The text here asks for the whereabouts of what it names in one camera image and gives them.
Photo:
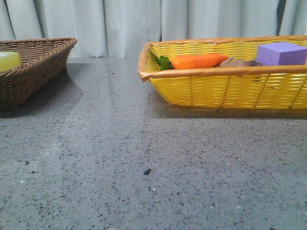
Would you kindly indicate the yellow tape roll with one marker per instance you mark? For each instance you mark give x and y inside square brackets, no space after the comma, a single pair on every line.
[9,60]

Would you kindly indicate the small black debris crumb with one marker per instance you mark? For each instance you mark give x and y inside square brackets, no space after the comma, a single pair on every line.
[146,172]

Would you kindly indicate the orange toy carrot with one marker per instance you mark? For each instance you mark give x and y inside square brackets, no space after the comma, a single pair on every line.
[189,61]

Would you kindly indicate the brown toy chicken leg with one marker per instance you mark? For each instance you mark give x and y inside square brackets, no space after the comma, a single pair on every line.
[231,62]

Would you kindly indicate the white curtain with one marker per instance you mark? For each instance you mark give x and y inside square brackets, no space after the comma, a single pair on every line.
[119,28]

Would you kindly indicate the yellow woven basket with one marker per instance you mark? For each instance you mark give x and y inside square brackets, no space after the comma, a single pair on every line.
[264,87]

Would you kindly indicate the brown wicker basket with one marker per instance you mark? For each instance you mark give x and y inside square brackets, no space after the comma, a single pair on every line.
[41,60]

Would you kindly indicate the purple foam block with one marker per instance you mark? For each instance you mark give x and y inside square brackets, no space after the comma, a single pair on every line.
[281,53]

